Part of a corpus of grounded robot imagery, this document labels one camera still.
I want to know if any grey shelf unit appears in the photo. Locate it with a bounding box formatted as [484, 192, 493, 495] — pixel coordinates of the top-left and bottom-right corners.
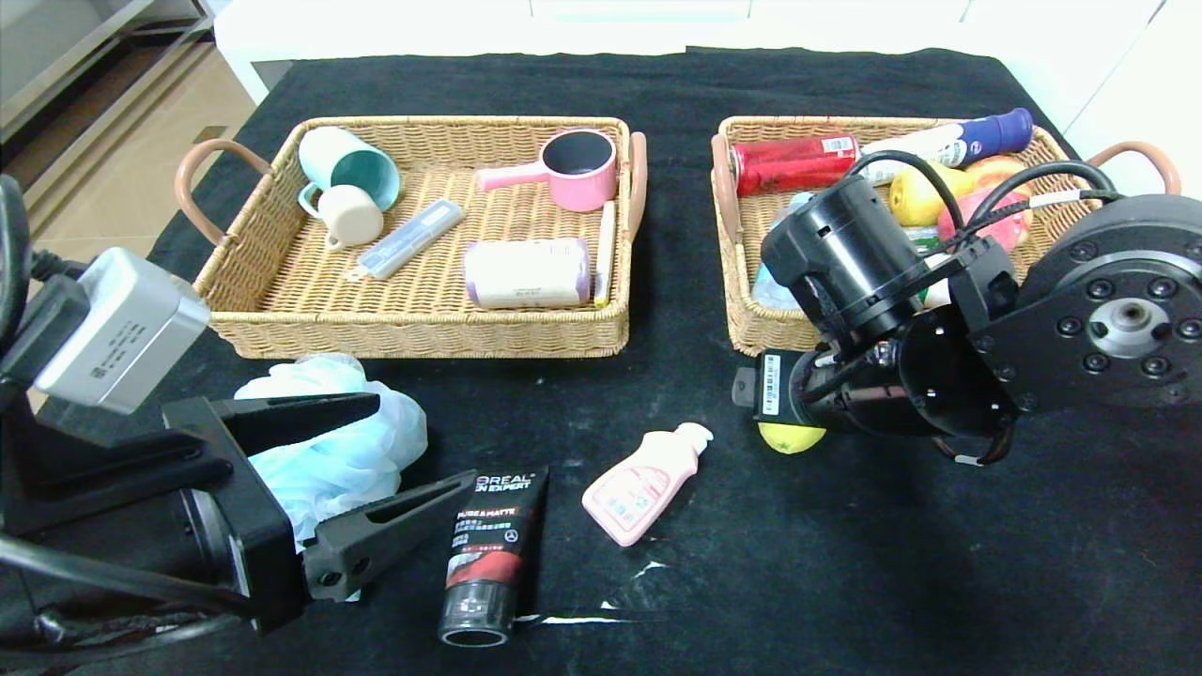
[0, 0, 212, 142]

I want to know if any pink lotion bottle white cap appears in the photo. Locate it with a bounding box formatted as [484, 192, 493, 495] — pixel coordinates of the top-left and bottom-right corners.
[581, 422, 715, 548]

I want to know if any wicker basket with brown handles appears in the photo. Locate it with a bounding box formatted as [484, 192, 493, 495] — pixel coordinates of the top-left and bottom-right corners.
[710, 115, 1182, 358]
[175, 115, 649, 361]

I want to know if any grey utility knife case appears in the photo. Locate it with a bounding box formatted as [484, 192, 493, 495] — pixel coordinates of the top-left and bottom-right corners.
[347, 198, 468, 283]

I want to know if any white and yellow stick tube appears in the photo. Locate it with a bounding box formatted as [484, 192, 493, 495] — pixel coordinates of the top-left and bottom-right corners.
[593, 199, 619, 309]

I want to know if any clear water bottle blue label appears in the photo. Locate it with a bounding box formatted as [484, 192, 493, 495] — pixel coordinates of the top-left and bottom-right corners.
[751, 191, 818, 311]

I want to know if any white roll with purple ends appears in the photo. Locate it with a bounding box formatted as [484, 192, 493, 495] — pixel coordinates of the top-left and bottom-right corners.
[463, 238, 593, 311]

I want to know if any orange brown bread bun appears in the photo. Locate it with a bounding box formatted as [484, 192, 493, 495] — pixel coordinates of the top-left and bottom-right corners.
[967, 155, 1034, 193]

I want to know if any white spray bottle blue cap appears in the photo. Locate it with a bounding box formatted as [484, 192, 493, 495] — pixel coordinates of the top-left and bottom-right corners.
[858, 107, 1035, 188]

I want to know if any light blue bath loofah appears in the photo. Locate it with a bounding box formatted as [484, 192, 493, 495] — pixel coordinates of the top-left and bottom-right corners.
[233, 353, 429, 550]

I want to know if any red drink can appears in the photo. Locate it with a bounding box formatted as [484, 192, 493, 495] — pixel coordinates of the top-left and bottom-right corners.
[730, 135, 860, 198]

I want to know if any black face wash tube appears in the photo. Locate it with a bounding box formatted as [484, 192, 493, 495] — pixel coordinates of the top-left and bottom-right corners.
[438, 467, 550, 649]

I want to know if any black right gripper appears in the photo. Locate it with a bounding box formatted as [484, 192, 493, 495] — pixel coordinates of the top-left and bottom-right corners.
[731, 348, 828, 424]

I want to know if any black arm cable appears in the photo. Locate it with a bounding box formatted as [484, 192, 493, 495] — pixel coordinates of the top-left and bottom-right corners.
[0, 537, 250, 658]
[840, 150, 968, 245]
[939, 161, 1123, 254]

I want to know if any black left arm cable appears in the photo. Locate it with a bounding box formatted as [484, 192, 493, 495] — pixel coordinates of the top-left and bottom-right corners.
[0, 537, 250, 658]

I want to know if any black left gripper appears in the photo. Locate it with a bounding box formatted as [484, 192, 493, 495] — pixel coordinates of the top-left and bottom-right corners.
[99, 391, 479, 638]

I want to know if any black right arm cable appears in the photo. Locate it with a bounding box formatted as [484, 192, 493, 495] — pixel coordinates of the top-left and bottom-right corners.
[939, 161, 1123, 254]
[840, 150, 968, 245]

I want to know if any pink cup with long handle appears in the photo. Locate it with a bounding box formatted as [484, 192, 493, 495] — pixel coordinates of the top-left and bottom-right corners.
[476, 129, 619, 213]

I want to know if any small beige cup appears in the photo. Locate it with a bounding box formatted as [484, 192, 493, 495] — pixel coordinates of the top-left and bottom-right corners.
[317, 184, 386, 253]

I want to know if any red apple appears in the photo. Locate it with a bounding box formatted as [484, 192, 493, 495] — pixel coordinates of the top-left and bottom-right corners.
[937, 188, 1034, 253]

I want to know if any teal mug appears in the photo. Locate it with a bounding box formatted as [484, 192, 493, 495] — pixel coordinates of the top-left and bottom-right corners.
[298, 126, 402, 219]

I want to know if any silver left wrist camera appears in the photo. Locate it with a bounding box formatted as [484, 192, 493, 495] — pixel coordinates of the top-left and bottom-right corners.
[33, 247, 211, 416]

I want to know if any yellow pear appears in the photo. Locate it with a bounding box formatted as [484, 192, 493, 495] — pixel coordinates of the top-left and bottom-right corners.
[888, 161, 973, 227]

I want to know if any yellow lemon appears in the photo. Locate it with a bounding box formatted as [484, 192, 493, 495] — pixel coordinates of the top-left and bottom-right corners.
[757, 422, 827, 455]

